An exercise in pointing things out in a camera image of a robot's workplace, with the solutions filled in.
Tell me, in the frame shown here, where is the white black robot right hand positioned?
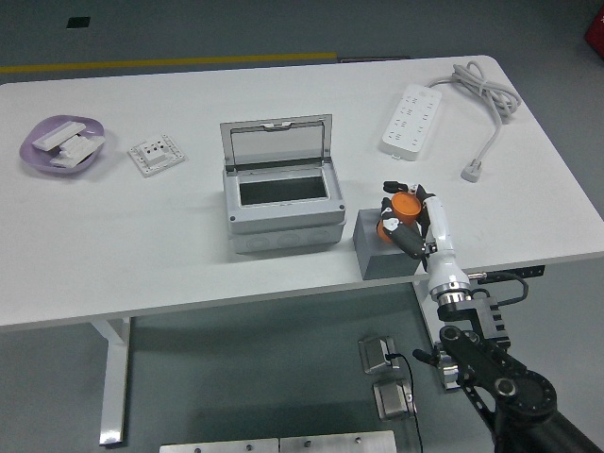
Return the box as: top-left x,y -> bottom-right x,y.
377,180 -> 473,298

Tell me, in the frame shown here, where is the orange cylinder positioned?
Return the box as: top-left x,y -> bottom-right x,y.
376,190 -> 424,243

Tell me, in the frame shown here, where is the grey electrical box clear lid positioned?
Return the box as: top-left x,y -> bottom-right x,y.
219,112 -> 348,257

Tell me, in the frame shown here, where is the grey cube with round recess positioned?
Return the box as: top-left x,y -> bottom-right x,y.
351,207 -> 428,280

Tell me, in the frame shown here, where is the metal floor socket box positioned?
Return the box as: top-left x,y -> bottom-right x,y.
357,335 -> 401,377
372,379 -> 419,421

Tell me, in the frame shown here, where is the black table control panel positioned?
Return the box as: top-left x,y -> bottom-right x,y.
504,265 -> 546,280

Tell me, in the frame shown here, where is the white power strip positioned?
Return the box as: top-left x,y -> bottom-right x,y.
379,83 -> 444,162

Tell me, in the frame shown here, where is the brushed metal plate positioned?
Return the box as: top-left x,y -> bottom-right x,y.
159,438 -> 280,453
278,429 -> 397,453

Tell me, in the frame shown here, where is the red object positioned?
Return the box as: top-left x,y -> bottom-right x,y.
583,8 -> 604,56

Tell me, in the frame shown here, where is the white square socket plate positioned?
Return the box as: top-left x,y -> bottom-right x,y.
126,133 -> 189,178

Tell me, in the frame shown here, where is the small white plastic piece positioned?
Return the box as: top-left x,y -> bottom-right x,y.
49,150 -> 89,169

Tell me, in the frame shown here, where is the long white plastic block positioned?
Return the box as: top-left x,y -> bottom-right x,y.
31,120 -> 87,152

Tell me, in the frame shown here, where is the purple plate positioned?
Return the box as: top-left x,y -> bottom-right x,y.
18,114 -> 106,177

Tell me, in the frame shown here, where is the grey power cord with plug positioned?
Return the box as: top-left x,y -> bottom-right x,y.
426,60 -> 523,184

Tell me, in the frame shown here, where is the thin black floor cable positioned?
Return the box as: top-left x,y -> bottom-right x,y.
384,351 -> 425,453

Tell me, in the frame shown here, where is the white plastic bracket piece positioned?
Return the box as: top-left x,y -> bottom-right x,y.
59,134 -> 106,159

